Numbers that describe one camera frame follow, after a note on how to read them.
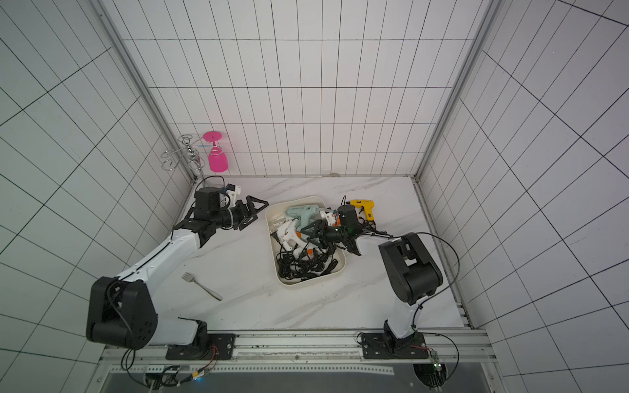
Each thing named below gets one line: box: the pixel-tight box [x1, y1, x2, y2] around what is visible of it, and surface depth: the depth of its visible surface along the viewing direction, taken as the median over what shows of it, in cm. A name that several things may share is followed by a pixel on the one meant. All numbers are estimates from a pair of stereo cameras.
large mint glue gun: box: [285, 204, 321, 232], surface depth 94 cm
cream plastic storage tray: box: [265, 195, 347, 286], surface depth 91 cm
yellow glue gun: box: [345, 199, 376, 222], surface depth 109 cm
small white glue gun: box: [277, 218, 308, 251], surface depth 94 cm
